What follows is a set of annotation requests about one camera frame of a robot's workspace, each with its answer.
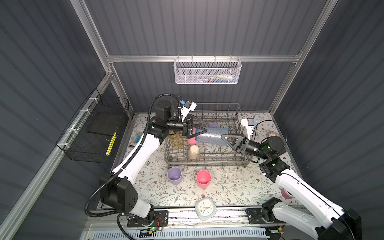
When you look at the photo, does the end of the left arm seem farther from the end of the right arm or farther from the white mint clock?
the white mint clock

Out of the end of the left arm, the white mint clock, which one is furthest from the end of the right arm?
the white mint clock

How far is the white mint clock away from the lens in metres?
0.74
